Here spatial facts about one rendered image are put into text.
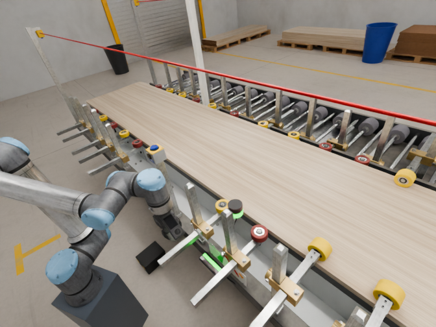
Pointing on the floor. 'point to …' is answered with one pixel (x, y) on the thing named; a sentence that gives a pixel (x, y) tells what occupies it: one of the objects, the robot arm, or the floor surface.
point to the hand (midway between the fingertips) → (176, 239)
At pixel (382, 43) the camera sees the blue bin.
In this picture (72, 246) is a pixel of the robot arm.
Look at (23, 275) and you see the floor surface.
